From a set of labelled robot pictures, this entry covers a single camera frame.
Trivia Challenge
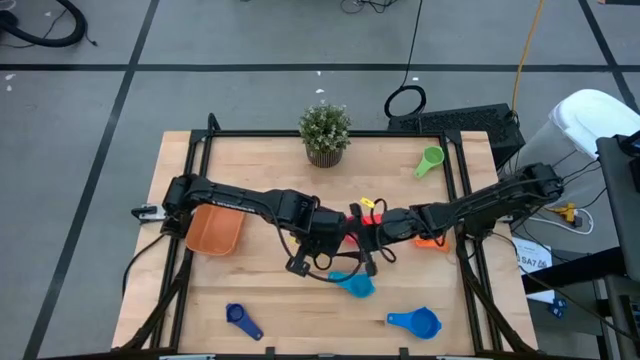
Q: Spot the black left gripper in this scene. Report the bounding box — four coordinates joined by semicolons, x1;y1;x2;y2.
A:
285;202;365;278

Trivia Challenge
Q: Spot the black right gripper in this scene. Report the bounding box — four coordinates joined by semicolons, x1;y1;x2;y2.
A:
357;207;421;278

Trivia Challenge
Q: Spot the red measuring cup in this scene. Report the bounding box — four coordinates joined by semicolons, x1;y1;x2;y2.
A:
343;213;385;247

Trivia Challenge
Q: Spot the orange measuring cup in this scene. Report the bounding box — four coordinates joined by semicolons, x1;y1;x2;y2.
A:
413;237;451;254

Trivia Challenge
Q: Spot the light blue measuring cup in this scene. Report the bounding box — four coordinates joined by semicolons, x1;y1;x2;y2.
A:
327;270;377;300

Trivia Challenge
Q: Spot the green measuring cup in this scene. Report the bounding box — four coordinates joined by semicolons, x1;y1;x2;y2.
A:
413;145;446;180

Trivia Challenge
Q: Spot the medium blue measuring cup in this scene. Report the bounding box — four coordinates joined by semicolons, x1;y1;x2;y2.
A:
386;306;444;341

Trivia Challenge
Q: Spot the dark blue measuring cup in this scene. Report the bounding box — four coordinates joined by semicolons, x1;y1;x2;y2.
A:
225;302;265;342

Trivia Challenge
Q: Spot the orange plastic basket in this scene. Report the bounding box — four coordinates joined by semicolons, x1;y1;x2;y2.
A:
185;203;247;257

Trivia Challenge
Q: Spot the green plant in striped pot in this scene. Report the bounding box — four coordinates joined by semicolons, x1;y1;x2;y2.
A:
298;103;353;169

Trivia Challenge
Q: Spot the black computer case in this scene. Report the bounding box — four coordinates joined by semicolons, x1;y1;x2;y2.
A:
387;103;527;170

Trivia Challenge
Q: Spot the white paper label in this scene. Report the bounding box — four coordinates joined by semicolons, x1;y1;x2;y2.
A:
512;237;554;276

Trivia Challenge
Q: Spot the yellow power plug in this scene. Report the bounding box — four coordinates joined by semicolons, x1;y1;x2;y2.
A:
547;202;577;225

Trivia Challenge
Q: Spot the small blue floor item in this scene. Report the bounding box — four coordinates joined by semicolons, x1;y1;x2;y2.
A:
547;298;569;320

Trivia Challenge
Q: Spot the black desk bar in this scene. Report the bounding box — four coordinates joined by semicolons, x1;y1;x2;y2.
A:
521;246;626;296

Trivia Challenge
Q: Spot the white lidded bin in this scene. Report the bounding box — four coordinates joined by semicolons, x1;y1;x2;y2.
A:
519;88;640;174

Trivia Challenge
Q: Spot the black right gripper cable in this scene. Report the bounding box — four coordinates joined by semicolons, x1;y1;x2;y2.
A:
369;197;400;265

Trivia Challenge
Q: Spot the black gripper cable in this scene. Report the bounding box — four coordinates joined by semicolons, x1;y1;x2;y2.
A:
369;197;400;265
269;199;366;285

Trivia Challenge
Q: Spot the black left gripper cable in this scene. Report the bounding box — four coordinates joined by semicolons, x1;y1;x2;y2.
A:
269;199;366;285

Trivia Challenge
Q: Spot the white floor cable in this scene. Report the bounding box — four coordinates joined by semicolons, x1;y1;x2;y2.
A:
528;207;596;236

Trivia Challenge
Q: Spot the black hanging cable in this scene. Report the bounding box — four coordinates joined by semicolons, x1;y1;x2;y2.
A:
383;0;428;120

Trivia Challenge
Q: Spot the black left base cable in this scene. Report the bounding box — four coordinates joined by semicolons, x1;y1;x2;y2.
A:
122;232;169;297

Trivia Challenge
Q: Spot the yellow hanging cable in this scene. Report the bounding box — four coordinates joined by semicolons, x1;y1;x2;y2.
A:
510;0;546;115

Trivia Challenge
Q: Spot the black floor cable bundle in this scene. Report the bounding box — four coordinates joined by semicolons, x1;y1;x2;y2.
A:
339;0;401;15

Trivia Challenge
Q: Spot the thick black floor hose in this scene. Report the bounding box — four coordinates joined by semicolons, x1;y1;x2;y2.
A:
0;0;99;50

